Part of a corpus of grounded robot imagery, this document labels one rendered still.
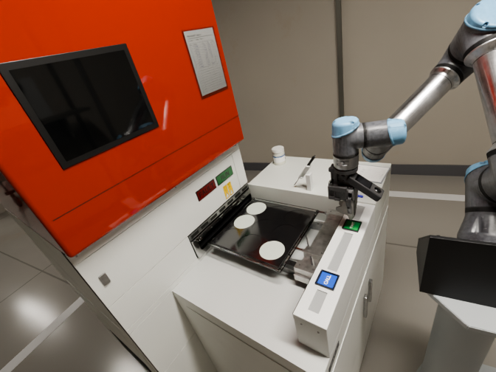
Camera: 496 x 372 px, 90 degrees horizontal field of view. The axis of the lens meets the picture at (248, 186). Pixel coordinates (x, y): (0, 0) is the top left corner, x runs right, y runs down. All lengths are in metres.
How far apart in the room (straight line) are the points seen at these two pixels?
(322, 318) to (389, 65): 2.48
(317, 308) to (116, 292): 0.64
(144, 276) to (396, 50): 2.66
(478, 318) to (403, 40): 2.32
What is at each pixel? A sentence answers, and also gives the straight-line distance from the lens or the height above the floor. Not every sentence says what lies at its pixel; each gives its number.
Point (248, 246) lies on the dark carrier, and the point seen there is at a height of 0.90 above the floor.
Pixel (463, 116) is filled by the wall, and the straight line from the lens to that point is 3.07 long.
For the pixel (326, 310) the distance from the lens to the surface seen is 0.77.
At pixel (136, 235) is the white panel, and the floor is 1.13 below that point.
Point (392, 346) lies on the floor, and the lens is 1.84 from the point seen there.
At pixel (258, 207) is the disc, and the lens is 1.25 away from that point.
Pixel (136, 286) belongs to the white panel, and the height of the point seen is 0.97.
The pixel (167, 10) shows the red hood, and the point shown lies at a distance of 0.99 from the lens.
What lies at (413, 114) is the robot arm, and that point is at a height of 1.30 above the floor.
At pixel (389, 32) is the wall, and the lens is 2.86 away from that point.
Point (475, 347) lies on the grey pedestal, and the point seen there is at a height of 0.60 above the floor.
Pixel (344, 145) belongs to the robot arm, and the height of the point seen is 1.29.
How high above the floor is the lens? 1.61
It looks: 29 degrees down
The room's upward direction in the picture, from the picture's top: 14 degrees counter-clockwise
